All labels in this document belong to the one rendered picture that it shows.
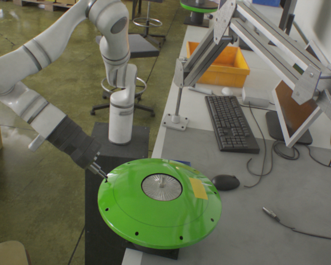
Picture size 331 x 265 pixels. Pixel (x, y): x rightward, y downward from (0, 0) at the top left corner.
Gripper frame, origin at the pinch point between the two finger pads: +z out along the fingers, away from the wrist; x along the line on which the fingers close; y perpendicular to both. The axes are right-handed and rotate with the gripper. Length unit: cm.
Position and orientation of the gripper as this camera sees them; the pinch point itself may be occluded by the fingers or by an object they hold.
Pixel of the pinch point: (107, 178)
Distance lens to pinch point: 94.5
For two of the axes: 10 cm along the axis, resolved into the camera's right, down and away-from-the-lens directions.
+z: 7.3, 6.5, 2.1
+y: 6.5, -5.8, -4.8
